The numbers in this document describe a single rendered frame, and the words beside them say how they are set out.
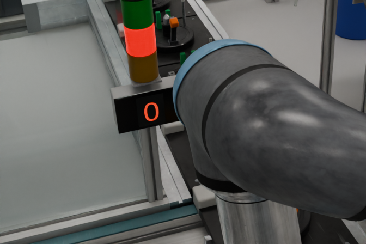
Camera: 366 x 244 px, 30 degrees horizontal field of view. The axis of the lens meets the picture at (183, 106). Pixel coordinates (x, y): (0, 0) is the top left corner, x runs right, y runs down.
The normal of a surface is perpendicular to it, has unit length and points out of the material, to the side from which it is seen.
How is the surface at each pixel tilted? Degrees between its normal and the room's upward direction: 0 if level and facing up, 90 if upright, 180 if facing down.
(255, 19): 0
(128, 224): 0
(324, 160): 60
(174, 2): 0
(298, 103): 17
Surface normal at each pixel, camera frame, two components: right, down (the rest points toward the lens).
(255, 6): -0.06, -0.83
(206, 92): -0.81, -0.45
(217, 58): -0.47, -0.79
